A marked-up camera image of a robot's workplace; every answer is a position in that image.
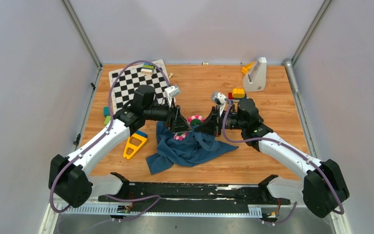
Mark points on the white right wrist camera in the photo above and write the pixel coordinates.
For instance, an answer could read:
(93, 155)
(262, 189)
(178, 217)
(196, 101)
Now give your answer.
(220, 100)

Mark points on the yellow plastic frame toy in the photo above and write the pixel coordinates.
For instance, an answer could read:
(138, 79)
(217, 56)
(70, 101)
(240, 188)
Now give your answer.
(133, 145)

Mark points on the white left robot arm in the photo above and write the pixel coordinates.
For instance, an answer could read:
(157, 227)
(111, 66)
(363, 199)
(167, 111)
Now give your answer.
(70, 176)

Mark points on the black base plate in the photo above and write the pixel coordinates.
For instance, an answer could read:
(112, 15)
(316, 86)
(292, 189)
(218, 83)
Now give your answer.
(196, 197)

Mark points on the teal toy block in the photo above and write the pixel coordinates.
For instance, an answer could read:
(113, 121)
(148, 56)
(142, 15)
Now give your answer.
(106, 111)

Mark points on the blue toy brick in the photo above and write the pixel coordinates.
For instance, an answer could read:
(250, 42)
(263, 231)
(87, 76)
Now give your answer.
(141, 133)

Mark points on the white slotted cable duct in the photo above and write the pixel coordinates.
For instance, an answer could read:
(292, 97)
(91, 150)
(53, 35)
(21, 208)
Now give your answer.
(119, 209)

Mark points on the blue garment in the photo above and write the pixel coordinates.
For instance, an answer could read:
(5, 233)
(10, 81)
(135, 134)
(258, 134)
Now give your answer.
(197, 148)

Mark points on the orange toy piece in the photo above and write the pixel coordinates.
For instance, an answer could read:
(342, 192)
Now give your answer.
(245, 69)

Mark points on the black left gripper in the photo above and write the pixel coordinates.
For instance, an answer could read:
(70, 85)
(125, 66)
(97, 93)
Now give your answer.
(180, 124)

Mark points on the green toy block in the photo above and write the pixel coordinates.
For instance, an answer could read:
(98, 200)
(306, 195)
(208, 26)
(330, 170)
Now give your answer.
(107, 120)

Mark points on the pink white flower brooch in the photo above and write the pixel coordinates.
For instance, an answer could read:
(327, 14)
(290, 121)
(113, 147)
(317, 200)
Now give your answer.
(195, 120)

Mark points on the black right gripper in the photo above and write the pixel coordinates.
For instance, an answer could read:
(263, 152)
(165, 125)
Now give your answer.
(209, 126)

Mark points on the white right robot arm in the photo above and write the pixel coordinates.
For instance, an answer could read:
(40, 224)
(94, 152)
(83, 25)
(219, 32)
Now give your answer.
(321, 188)

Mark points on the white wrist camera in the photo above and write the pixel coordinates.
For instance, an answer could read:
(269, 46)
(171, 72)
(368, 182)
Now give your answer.
(220, 100)
(171, 92)

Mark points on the stacked toy bricks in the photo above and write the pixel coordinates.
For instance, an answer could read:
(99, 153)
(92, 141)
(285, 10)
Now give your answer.
(147, 69)

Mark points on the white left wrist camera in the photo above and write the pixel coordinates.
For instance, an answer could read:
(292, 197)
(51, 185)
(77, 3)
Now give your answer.
(171, 92)

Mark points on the white wedge stand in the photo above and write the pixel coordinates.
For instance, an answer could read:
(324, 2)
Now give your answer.
(255, 79)

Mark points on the colourful toy car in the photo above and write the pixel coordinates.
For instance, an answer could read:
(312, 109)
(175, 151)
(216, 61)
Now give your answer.
(237, 94)

